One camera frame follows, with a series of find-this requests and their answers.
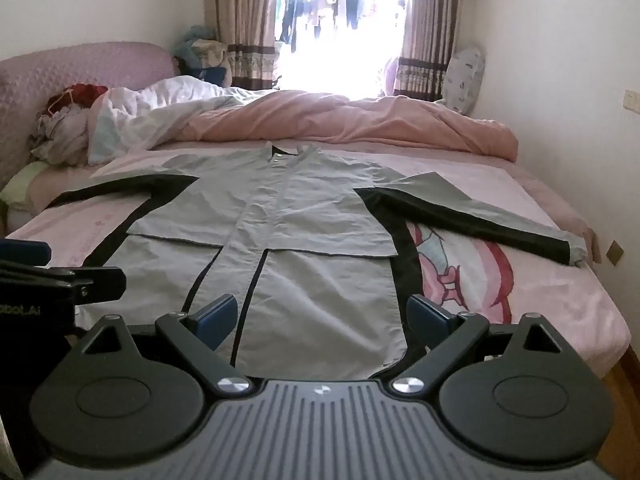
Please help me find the pink padded headboard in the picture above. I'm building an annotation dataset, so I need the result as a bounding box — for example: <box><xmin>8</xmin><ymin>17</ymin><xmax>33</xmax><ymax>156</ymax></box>
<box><xmin>0</xmin><ymin>41</ymin><xmax>181</xmax><ymax>191</ymax></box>

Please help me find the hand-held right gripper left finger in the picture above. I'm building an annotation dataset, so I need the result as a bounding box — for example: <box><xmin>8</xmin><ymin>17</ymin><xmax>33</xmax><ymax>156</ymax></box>
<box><xmin>75</xmin><ymin>294</ymin><xmax>252</xmax><ymax>400</ymax></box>

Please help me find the row of hanging clothes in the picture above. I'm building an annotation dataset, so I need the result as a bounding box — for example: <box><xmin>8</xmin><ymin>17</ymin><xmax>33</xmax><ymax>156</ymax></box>
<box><xmin>277</xmin><ymin>0</ymin><xmax>408</xmax><ymax>53</ymax></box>

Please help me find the pink duvet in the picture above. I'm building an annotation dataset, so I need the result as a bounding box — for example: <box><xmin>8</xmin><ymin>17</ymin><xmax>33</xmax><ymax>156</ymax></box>
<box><xmin>175</xmin><ymin>89</ymin><xmax>518</xmax><ymax>163</ymax></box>

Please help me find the white quilt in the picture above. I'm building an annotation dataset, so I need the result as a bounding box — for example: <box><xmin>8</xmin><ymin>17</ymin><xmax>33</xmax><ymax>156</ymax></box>
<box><xmin>87</xmin><ymin>75</ymin><xmax>251</xmax><ymax>166</ymax></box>

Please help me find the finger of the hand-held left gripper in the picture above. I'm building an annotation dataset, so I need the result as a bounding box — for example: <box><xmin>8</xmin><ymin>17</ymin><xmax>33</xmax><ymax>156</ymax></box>
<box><xmin>0</xmin><ymin>266</ymin><xmax>127</xmax><ymax>306</ymax></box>
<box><xmin>0</xmin><ymin>240</ymin><xmax>52</xmax><ymax>267</ymax></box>

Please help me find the blue and beige cloth bundle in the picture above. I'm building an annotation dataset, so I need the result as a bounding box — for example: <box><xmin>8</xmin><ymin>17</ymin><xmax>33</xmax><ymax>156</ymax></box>
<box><xmin>172</xmin><ymin>25</ymin><xmax>232</xmax><ymax>86</ymax></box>

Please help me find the grey and black jacket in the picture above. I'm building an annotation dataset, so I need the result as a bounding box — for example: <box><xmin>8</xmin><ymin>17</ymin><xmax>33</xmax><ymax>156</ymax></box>
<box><xmin>47</xmin><ymin>142</ymin><xmax>588</xmax><ymax>381</ymax></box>

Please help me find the white round cushion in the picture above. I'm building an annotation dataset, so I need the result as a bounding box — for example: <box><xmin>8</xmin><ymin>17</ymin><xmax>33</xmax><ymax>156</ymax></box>
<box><xmin>442</xmin><ymin>45</ymin><xmax>487</xmax><ymax>113</ymax></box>

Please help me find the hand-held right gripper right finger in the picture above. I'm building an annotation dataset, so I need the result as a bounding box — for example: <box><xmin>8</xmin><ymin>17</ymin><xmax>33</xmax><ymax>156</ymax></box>
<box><xmin>391</xmin><ymin>294</ymin><xmax>566</xmax><ymax>401</ymax></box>

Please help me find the pile of crumpled clothes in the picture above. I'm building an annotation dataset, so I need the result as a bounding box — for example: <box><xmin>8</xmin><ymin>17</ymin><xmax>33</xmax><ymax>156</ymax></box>
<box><xmin>30</xmin><ymin>84</ymin><xmax>108</xmax><ymax>166</ymax></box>

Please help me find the light green pillow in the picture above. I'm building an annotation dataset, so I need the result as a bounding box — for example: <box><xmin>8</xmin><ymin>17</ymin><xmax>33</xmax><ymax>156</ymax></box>
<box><xmin>0</xmin><ymin>160</ymin><xmax>51</xmax><ymax>211</ymax></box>

